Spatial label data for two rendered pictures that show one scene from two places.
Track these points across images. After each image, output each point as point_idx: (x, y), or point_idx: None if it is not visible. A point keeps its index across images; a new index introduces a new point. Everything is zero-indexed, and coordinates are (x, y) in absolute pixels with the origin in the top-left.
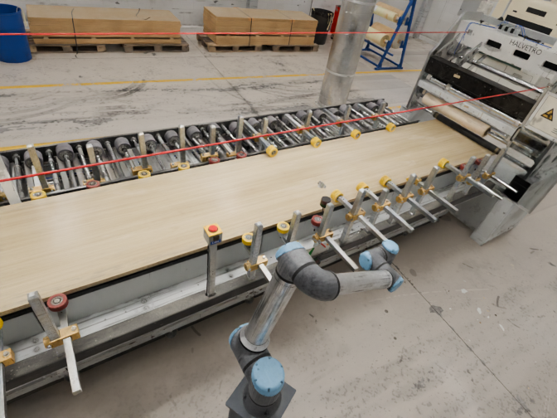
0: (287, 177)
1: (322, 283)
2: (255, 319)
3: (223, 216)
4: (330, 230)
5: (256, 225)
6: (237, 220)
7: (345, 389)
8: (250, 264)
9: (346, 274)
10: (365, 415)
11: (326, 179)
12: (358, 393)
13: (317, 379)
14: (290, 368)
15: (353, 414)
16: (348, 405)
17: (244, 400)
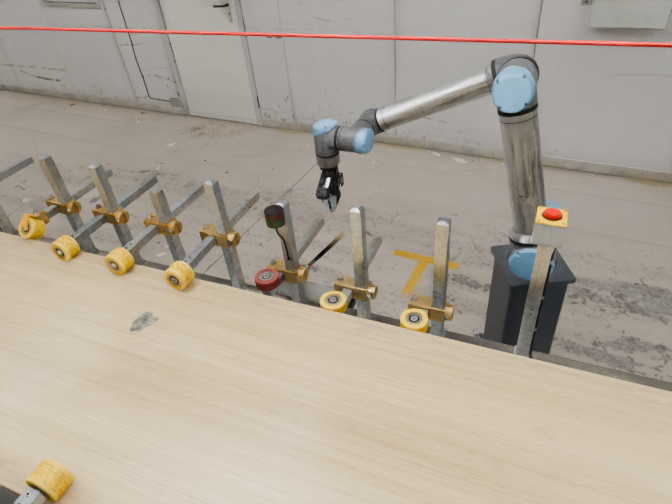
0: (157, 387)
1: (520, 56)
2: (544, 190)
3: (413, 387)
4: (274, 259)
5: (449, 221)
6: (394, 362)
7: (378, 314)
8: (445, 303)
9: (465, 77)
10: (386, 290)
11: (113, 326)
12: (370, 303)
13: None
14: None
15: (395, 298)
16: (391, 304)
17: (555, 263)
